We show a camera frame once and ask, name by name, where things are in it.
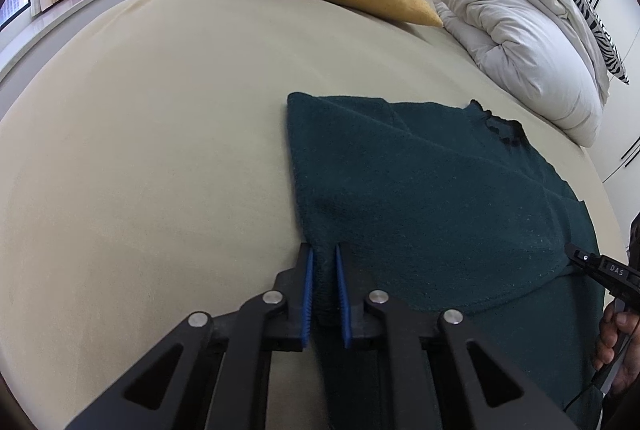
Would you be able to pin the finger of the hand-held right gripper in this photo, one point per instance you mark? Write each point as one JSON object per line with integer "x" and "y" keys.
{"x": 607, "y": 270}

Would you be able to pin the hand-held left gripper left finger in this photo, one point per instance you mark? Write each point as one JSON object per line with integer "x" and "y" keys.
{"x": 307, "y": 297}

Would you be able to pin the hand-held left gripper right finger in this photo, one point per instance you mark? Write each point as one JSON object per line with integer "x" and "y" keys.
{"x": 343, "y": 297}

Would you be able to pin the dark green knit sweater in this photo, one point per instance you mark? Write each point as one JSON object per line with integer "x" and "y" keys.
{"x": 425, "y": 190}

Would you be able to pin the person's right hand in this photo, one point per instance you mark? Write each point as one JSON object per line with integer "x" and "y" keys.
{"x": 620, "y": 335}

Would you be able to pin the bed with beige cover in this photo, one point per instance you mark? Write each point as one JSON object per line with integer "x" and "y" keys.
{"x": 150, "y": 135}

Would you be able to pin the white folded duvet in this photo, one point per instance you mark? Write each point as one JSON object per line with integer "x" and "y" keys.
{"x": 525, "y": 35}

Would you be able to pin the white window sill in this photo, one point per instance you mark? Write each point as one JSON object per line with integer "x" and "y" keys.
{"x": 60, "y": 30}

